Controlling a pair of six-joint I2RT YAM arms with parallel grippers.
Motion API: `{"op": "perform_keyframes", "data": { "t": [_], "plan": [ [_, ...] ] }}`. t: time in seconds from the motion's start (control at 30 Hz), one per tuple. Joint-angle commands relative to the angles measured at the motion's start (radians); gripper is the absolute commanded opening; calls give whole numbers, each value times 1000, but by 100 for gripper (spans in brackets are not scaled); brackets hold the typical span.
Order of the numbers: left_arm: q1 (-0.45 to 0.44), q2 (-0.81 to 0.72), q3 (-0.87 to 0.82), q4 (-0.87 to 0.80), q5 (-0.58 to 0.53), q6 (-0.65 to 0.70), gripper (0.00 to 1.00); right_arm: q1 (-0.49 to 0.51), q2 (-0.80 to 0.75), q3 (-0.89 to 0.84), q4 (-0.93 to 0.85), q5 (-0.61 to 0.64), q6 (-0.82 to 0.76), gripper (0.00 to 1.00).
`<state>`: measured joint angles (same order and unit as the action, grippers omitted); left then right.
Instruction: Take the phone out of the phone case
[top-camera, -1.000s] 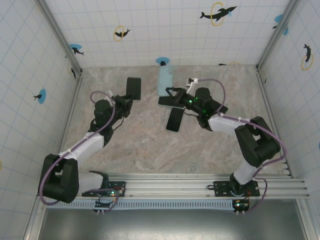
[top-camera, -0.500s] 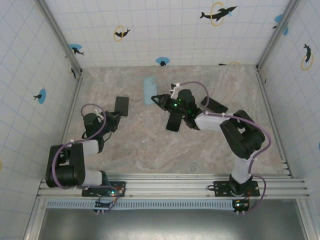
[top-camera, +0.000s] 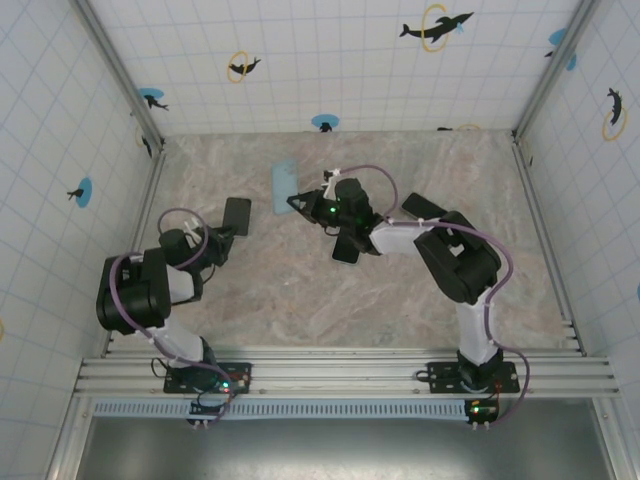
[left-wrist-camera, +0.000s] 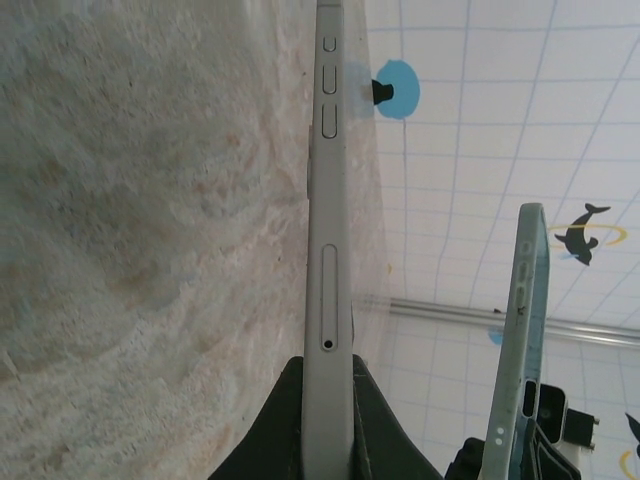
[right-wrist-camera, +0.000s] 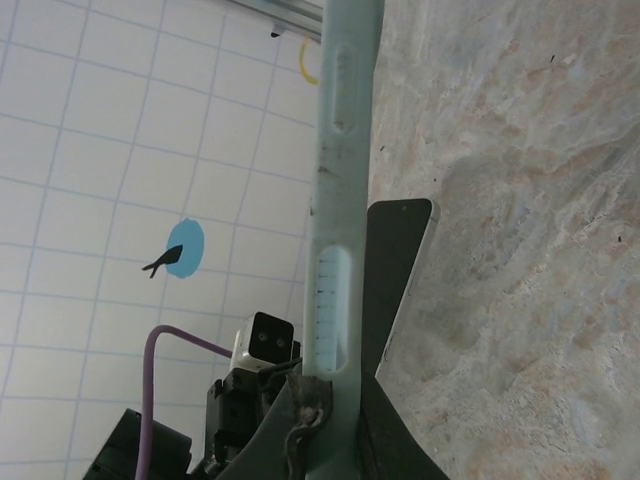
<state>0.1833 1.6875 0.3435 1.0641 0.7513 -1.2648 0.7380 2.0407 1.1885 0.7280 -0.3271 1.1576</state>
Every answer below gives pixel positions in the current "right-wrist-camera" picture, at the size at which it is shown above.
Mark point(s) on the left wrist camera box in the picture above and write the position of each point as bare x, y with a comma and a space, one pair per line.
260, 345

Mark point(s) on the teal phone case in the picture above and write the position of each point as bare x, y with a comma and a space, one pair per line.
345, 200

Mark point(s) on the aluminium corner post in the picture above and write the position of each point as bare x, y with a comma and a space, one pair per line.
290, 17

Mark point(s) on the blue circle sticker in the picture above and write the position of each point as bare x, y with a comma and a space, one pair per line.
185, 245

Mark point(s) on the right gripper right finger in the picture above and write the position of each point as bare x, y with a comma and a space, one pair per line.
385, 440

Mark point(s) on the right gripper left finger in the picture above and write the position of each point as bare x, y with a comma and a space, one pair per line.
280, 445

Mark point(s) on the black smartphone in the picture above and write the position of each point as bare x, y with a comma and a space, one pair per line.
390, 260

